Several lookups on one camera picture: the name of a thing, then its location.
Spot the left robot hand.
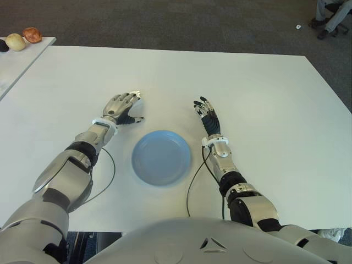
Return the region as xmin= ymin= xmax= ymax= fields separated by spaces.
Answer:
xmin=103 ymin=89 xmax=145 ymax=126

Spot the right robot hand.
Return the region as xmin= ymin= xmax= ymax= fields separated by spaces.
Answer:
xmin=193 ymin=96 xmax=222 ymax=137

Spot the blue round plate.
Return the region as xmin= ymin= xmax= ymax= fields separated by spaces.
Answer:
xmin=131 ymin=130 xmax=192 ymax=188

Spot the white side table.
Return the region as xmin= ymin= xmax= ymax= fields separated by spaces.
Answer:
xmin=0 ymin=36 xmax=57 ymax=101

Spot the reddish brown bread roll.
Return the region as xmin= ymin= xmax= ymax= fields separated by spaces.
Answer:
xmin=22 ymin=26 xmax=43 ymax=44

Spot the grey robot torso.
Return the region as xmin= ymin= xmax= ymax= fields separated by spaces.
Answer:
xmin=82 ymin=216 xmax=339 ymax=264

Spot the seated person in jeans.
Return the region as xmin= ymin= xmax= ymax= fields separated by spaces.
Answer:
xmin=307 ymin=0 xmax=352 ymax=41

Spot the black office chair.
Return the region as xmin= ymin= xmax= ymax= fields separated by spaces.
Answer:
xmin=324 ymin=0 xmax=352 ymax=36

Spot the white crumpled plastic bag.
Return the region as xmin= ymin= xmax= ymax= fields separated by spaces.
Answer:
xmin=317 ymin=228 xmax=347 ymax=244

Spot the thin black cable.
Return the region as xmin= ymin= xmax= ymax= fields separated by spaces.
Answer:
xmin=205 ymin=148 xmax=225 ymax=221
xmin=186 ymin=147 xmax=211 ymax=218
xmin=67 ymin=147 xmax=116 ymax=214

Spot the black metal frame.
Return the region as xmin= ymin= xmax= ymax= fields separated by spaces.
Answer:
xmin=74 ymin=232 xmax=96 ymax=264

